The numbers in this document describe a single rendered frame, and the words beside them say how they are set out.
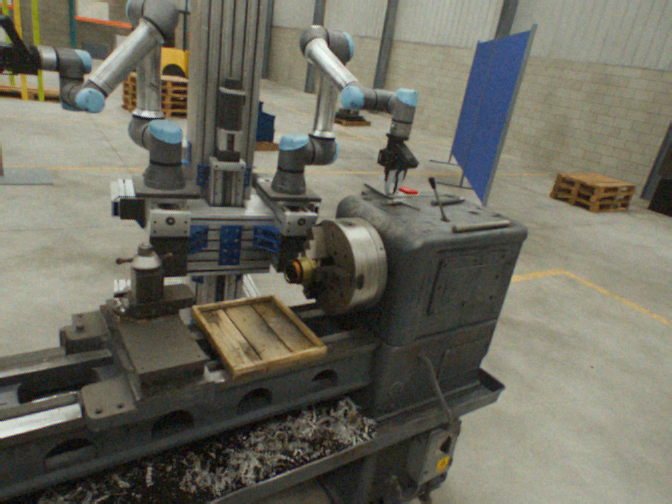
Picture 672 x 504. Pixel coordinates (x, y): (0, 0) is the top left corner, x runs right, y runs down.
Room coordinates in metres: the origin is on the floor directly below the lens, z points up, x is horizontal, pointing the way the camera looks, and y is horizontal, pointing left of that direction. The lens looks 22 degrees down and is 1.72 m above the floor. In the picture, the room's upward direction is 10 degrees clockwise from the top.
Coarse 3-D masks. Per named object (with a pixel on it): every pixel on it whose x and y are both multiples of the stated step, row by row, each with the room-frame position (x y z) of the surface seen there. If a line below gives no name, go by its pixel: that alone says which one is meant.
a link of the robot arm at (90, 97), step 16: (160, 0) 1.77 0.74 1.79; (144, 16) 1.72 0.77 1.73; (160, 16) 1.73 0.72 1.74; (176, 16) 1.79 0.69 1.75; (144, 32) 1.69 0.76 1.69; (160, 32) 1.72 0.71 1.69; (128, 48) 1.66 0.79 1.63; (144, 48) 1.69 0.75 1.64; (112, 64) 1.62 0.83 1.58; (128, 64) 1.65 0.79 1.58; (96, 80) 1.58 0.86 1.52; (112, 80) 1.61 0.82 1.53; (80, 96) 1.53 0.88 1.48; (96, 96) 1.55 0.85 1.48; (96, 112) 1.55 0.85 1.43
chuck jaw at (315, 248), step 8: (320, 224) 1.52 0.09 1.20; (312, 232) 1.47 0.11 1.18; (320, 232) 1.49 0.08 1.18; (312, 240) 1.46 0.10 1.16; (320, 240) 1.47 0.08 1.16; (312, 248) 1.44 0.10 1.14; (320, 248) 1.45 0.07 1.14; (312, 256) 1.42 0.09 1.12; (320, 256) 1.44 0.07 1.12; (328, 256) 1.45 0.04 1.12
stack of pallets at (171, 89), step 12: (132, 72) 10.10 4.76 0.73; (132, 84) 9.67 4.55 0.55; (168, 84) 9.88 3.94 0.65; (180, 84) 10.82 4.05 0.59; (132, 96) 9.74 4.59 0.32; (168, 96) 9.91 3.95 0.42; (180, 96) 10.10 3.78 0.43; (132, 108) 9.70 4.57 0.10; (168, 108) 9.90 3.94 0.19; (180, 108) 10.43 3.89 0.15
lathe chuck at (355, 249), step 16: (336, 224) 1.44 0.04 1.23; (336, 240) 1.43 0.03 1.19; (352, 240) 1.39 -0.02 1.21; (368, 240) 1.42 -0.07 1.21; (336, 256) 1.42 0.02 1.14; (352, 256) 1.36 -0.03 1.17; (368, 256) 1.38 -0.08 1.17; (352, 272) 1.35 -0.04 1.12; (368, 272) 1.36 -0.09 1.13; (336, 288) 1.40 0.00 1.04; (352, 288) 1.34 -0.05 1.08; (368, 288) 1.36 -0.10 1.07; (320, 304) 1.46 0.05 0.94; (336, 304) 1.39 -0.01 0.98; (352, 304) 1.34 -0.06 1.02; (368, 304) 1.40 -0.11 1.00
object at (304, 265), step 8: (304, 256) 1.41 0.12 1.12; (288, 264) 1.38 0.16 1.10; (296, 264) 1.36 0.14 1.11; (304, 264) 1.37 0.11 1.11; (312, 264) 1.38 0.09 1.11; (288, 272) 1.40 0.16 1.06; (296, 272) 1.34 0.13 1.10; (304, 272) 1.35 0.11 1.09; (312, 272) 1.37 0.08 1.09; (288, 280) 1.36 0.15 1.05; (296, 280) 1.34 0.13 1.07; (304, 280) 1.35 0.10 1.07; (312, 280) 1.37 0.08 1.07
